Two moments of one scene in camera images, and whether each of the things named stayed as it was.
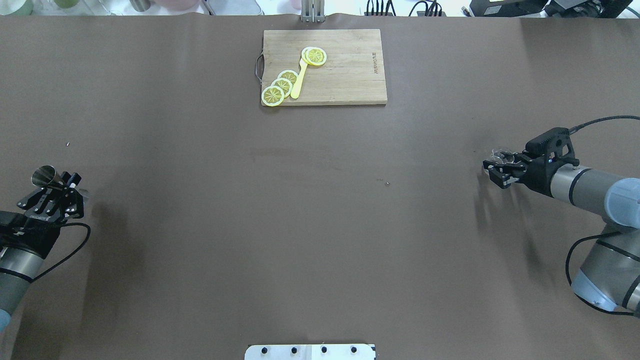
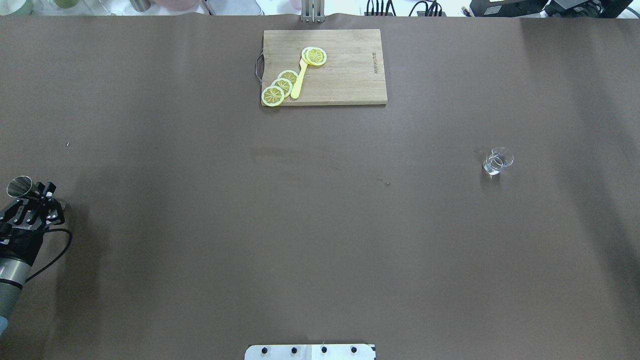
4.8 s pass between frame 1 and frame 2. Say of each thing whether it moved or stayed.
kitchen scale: stayed
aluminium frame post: stayed
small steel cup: stayed
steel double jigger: moved
